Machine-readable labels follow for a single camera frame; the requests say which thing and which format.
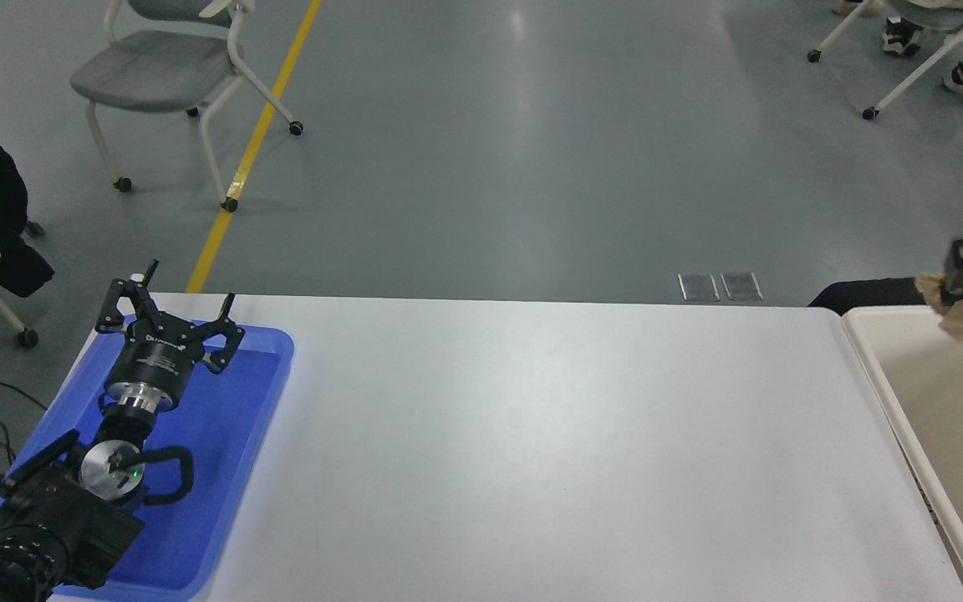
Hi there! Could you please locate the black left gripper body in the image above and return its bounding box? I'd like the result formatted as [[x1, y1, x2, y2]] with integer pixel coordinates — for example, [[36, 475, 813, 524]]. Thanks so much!
[[108, 316, 206, 400]]

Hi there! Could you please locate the large pale plastic bin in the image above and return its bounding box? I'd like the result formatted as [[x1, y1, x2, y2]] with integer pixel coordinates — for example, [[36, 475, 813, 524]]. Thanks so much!
[[841, 304, 963, 602]]

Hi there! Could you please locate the metal floor plate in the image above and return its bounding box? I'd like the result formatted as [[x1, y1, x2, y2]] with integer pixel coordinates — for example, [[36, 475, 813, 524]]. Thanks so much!
[[678, 273, 721, 303], [721, 272, 764, 302]]

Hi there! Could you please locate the grey chair with white frame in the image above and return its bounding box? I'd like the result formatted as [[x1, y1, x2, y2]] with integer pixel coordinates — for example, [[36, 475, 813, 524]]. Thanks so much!
[[70, 0, 305, 212]]

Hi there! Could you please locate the blue plastic tray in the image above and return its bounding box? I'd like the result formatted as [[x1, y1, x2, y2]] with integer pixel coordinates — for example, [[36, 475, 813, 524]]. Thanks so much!
[[0, 316, 295, 601]]

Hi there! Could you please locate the white-framed chair on casters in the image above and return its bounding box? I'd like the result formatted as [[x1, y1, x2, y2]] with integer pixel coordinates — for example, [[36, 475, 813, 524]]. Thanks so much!
[[808, 0, 963, 121]]

